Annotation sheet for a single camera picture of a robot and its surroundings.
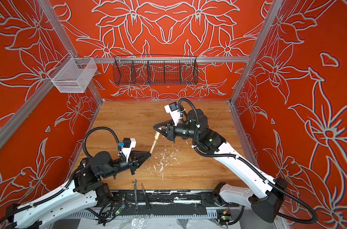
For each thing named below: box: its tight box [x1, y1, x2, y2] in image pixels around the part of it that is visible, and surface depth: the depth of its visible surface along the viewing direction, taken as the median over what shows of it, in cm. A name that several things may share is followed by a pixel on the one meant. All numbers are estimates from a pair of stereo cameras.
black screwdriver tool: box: [141, 183, 151, 210], surface depth 73 cm
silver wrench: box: [132, 178, 140, 214], surface depth 74 cm
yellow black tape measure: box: [77, 157, 90, 169], surface depth 85 cm
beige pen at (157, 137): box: [149, 134, 160, 154], surface depth 61 cm
